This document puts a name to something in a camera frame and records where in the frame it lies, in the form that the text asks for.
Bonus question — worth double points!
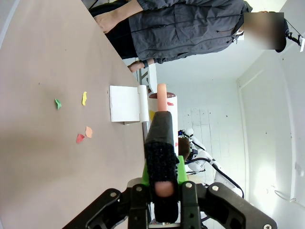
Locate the black trousers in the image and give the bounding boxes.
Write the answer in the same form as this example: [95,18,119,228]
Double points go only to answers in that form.
[88,0,139,60]

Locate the black stand with white device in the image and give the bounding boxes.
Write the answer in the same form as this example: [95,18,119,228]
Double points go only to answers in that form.
[285,19,305,52]

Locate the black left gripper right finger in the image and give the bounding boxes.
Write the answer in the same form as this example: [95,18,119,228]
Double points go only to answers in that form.
[175,155,278,229]

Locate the person blurred head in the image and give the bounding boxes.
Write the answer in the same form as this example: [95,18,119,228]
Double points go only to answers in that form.
[243,4,290,53]

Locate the pink white lint roller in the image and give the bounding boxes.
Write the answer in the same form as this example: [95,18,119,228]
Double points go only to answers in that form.
[143,83,180,221]

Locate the person in grey jacket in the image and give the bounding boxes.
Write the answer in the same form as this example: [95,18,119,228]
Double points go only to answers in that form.
[128,0,254,65]

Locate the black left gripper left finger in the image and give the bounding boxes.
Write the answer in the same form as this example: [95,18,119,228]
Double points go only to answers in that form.
[62,164,153,229]

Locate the person left hand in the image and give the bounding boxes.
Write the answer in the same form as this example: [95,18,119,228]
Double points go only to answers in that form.
[127,60,144,73]

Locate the person right hand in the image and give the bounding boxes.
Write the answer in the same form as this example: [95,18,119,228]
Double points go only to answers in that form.
[94,9,125,34]

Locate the brown haired background head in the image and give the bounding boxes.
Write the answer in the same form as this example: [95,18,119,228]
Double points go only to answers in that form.
[178,137,192,161]

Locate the person right forearm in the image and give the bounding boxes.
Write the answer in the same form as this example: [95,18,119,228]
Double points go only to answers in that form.
[115,0,145,19]

